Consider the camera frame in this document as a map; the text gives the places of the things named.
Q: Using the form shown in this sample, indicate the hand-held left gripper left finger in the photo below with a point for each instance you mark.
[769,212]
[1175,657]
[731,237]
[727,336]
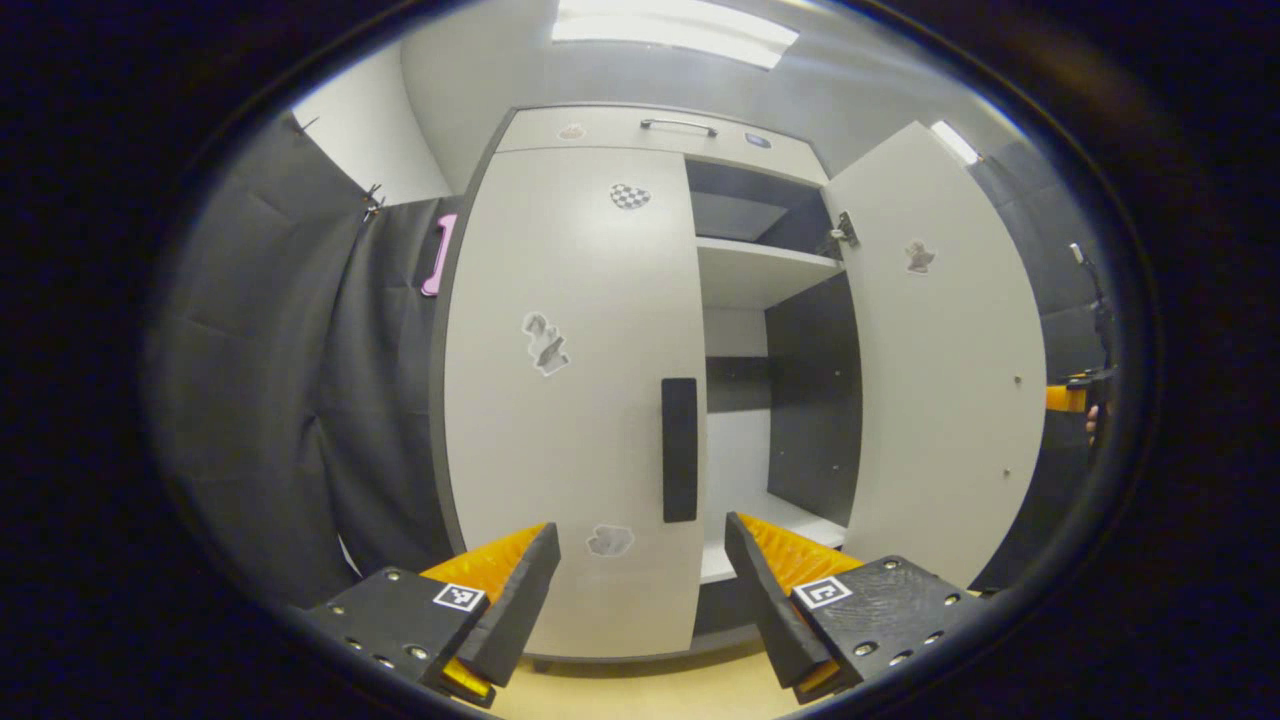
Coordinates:
[520,600]

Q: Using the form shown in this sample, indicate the black backdrop cloth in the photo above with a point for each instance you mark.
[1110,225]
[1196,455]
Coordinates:
[270,380]

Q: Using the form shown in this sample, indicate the cabinet door with checkered sticker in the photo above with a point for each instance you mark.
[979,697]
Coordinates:
[580,450]

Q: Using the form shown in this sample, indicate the large ceiling light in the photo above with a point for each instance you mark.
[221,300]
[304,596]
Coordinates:
[680,30]

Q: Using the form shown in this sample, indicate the white cabinet drawer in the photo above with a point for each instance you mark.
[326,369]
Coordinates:
[600,130]

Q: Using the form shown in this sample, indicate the white double-door shoe cabinet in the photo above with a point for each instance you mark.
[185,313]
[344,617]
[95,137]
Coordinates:
[815,400]

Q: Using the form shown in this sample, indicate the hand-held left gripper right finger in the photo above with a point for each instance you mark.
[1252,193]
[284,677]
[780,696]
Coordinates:
[765,600]

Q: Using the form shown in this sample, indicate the small ceiling light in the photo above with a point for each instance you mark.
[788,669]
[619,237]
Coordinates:
[955,142]

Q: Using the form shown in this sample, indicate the white cabinet shelf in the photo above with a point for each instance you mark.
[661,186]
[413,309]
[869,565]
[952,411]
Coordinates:
[750,275]

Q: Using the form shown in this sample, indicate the metal door hinge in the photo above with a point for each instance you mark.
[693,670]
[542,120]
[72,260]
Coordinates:
[843,232]

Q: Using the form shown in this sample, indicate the cabinet door with keys sticker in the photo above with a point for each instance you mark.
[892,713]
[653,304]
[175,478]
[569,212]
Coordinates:
[940,400]

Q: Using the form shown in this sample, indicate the black cloth clip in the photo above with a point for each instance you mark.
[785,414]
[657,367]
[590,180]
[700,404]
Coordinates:
[303,126]
[373,203]

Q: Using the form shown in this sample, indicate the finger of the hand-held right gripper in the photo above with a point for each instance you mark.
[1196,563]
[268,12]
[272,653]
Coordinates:
[1065,398]

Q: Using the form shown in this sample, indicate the white cabinet bottom panel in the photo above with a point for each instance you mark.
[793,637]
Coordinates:
[730,545]

